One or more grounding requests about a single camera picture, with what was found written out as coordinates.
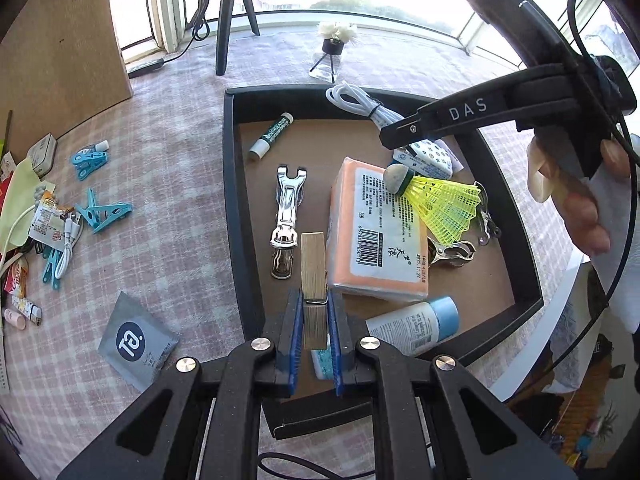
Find large teal plastic clip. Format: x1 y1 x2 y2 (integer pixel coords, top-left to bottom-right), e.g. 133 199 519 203
82 201 133 235

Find person's right forearm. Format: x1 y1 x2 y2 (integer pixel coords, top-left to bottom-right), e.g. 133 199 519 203
592 172 640 333

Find brown wooden board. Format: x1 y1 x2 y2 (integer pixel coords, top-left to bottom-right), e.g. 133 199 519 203
0 0 135 171

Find white sachet red print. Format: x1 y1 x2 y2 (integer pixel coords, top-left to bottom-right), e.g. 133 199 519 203
27 200 63 246

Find colourful printed fabric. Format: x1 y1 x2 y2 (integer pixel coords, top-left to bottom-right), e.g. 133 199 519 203
510 330 621 476

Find light green cleaning cloth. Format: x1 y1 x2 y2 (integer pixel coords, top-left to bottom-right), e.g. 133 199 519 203
0 157 46 256

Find person's right hand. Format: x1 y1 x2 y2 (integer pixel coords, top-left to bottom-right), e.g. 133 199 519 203
526 135 632 257

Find white window frame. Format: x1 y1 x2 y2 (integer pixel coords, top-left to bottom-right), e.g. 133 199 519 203
107 0 183 58

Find black tray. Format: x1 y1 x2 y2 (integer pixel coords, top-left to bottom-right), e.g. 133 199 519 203
222 85 546 441

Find black tripod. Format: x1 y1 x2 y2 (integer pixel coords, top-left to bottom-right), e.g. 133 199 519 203
187 0 261 77

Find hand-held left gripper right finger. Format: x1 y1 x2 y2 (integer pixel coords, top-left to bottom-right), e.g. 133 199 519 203
325 289 581 480

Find light blue plastic clip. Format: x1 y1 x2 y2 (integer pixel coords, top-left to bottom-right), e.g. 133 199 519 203
70 140 110 182

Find blue tissue pack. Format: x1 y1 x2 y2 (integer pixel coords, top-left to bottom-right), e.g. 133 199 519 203
310 347 346 381

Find metal spring clip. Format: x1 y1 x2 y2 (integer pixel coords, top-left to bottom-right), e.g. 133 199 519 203
425 237 477 267
470 182 502 247

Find small grey white box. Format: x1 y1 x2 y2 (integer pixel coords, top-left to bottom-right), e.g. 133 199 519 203
26 132 58 178

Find white bottle blue cap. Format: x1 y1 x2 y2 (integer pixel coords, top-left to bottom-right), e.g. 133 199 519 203
365 296 460 358

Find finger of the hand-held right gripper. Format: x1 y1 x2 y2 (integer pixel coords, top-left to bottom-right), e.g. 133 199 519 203
378 64 572 151

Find green white lip balm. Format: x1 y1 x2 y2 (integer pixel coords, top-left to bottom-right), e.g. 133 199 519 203
248 112 294 162

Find orange tissue pack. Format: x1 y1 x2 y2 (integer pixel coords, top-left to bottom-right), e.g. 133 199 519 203
325 156 431 302

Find pink checked cloth desktop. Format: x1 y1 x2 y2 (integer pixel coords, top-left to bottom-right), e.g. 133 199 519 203
0 25 586 480

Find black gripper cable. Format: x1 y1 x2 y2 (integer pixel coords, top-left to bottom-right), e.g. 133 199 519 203
505 0 640 406

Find white patterned lighter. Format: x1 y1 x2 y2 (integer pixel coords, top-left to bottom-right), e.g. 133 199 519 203
11 294 43 326

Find black power adapter cable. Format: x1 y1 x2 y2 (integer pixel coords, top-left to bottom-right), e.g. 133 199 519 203
127 0 213 79

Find glass vase white flowers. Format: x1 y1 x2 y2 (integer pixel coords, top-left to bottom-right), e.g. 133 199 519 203
308 21 358 83

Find small teal plastic clip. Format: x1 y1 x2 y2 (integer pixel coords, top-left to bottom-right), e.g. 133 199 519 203
75 188 101 226

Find grey foil sachet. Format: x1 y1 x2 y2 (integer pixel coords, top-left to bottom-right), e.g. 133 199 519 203
97 291 180 392

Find yellow plastic shuttlecock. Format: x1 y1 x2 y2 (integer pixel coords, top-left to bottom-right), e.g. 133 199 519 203
384 162 483 243

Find red white creamer sachet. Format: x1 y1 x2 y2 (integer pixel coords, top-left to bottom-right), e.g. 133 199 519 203
2 255 28 296

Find thin white usb cable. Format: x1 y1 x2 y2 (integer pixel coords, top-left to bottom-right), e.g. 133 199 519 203
52 210 83 281

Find chrome bottle opener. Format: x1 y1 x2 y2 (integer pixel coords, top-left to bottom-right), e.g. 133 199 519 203
270 165 308 279

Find thick white cable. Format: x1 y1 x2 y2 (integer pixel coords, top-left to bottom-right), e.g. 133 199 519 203
0 207 41 281

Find wooden clothespin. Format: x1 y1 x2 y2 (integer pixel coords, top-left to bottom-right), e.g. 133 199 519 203
300 231 328 352

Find white printed tissue pack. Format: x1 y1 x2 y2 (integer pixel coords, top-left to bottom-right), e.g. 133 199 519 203
392 137 463 181

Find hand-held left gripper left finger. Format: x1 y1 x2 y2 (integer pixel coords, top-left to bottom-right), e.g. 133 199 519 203
56 287 304 480

